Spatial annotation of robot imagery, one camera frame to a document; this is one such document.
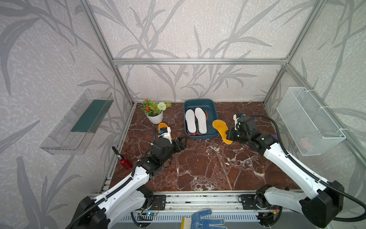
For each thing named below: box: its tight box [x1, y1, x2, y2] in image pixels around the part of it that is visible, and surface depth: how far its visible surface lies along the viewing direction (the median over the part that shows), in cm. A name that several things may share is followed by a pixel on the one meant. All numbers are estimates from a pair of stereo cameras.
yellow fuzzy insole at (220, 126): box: [212, 119, 234, 145], surface depth 82 cm
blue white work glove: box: [180, 208, 228, 229], surface depth 69 cm
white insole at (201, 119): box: [194, 107, 207, 135], surface depth 107 cm
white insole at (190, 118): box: [185, 108, 197, 134], surface depth 105 cm
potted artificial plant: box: [140, 98, 172, 125], surface depth 101 cm
